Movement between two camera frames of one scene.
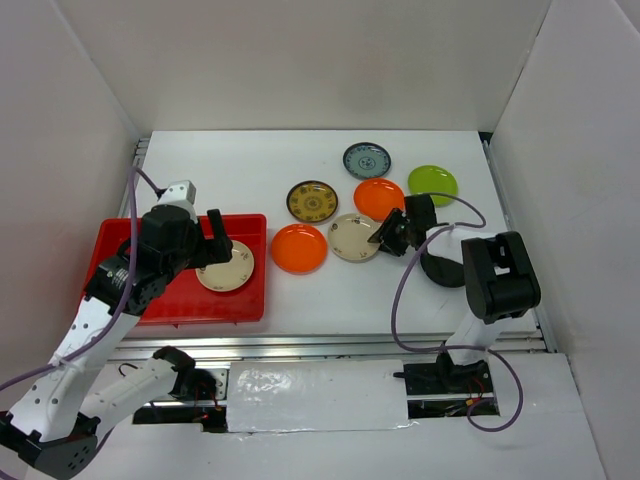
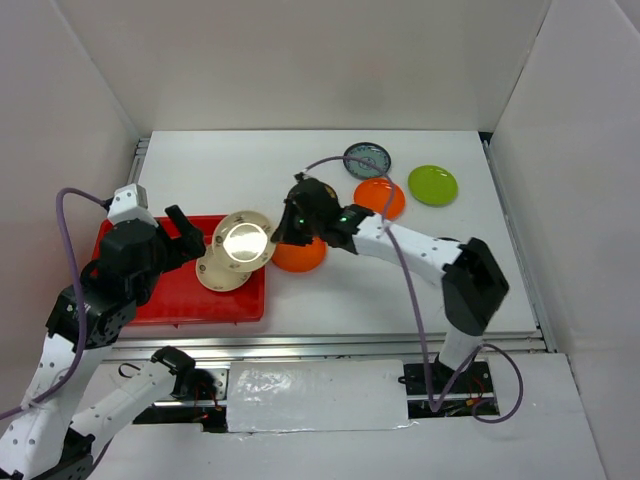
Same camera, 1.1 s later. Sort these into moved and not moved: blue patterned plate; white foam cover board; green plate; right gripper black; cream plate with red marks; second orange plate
Moved: right gripper black
Not moved: second orange plate; cream plate with red marks; white foam cover board; green plate; blue patterned plate
